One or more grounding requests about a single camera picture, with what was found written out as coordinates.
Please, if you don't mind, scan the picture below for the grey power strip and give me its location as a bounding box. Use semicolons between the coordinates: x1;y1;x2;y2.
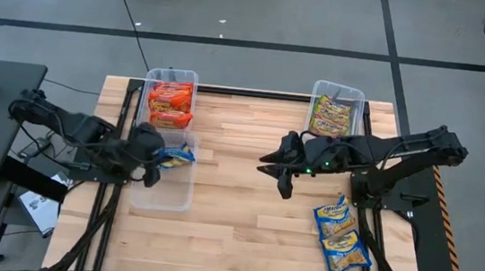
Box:
17;136;52;162

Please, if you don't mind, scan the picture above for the blue soy sauce ramen packet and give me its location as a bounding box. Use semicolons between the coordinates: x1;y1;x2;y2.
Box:
316;226;376;271
309;191;360;244
155;139;198;173

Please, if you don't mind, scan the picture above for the clear plastic bin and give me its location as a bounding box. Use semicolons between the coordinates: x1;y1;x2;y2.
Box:
128;125;202;216
303;78;369;144
136;65;201;135

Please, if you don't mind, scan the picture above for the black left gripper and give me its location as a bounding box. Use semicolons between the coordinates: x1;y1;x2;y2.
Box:
121;119;169;190

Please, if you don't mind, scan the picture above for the black hazard striped panel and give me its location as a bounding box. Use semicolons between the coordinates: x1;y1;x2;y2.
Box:
390;145;485;271

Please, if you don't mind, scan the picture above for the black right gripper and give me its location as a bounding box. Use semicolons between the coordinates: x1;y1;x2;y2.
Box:
253;127;330;203

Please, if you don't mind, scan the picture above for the long black floor cable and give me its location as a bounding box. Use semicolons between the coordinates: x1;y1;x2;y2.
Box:
102;0;158;70

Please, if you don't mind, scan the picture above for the white printed box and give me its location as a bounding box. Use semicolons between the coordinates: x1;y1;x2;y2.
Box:
14;169;64;235

